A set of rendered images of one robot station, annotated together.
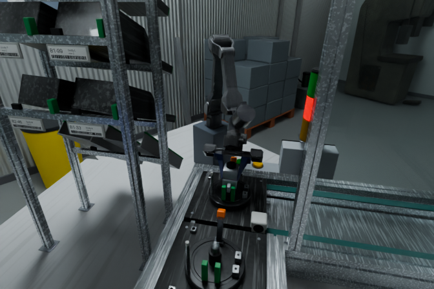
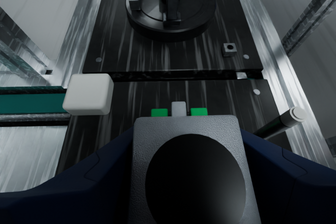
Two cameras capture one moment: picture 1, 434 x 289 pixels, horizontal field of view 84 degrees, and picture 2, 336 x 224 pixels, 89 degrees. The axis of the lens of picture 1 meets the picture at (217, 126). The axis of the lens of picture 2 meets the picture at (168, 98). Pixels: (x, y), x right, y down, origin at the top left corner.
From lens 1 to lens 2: 73 cm
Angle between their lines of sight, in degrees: 93
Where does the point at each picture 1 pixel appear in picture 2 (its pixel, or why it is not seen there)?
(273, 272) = (86, 26)
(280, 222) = (44, 165)
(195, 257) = not seen: outside the picture
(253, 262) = (113, 23)
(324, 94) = not seen: outside the picture
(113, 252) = (327, 77)
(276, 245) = (69, 68)
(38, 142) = not seen: outside the picture
